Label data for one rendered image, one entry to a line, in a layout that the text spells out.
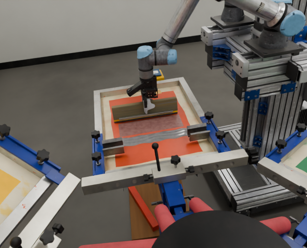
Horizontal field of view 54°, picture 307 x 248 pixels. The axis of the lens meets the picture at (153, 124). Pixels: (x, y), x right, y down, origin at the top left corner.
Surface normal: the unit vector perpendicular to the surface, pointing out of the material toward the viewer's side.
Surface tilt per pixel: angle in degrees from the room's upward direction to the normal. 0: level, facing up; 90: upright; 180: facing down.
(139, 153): 0
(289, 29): 94
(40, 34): 90
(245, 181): 0
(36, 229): 32
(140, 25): 90
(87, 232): 0
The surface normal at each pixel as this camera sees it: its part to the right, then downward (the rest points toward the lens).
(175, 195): -0.08, -0.81
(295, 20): 0.16, 0.62
